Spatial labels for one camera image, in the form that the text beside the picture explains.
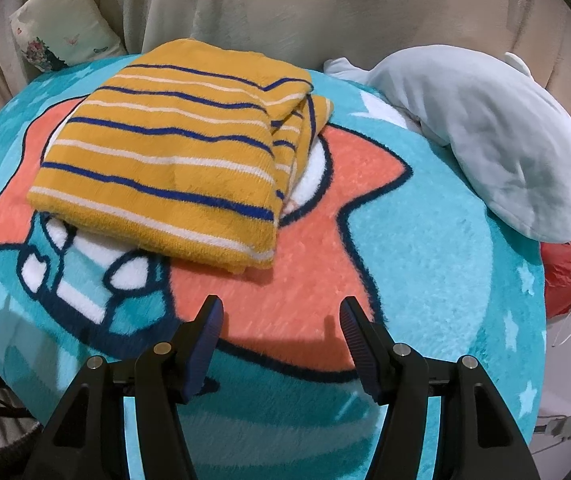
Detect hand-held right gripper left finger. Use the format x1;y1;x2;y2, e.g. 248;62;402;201
23;295;225;480

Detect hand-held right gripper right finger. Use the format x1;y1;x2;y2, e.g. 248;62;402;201
339;296;541;480

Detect yellow striped knit sweater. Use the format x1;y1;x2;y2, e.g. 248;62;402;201
26;38;335;276

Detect teal printed plush blanket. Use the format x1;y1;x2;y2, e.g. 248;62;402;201
0;52;550;480

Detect white plush toy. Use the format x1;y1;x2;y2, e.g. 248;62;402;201
323;46;571;244

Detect cream floral pillow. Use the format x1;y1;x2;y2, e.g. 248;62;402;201
10;0;127;74

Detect cream draped cloth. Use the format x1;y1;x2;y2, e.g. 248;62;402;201
30;0;571;111

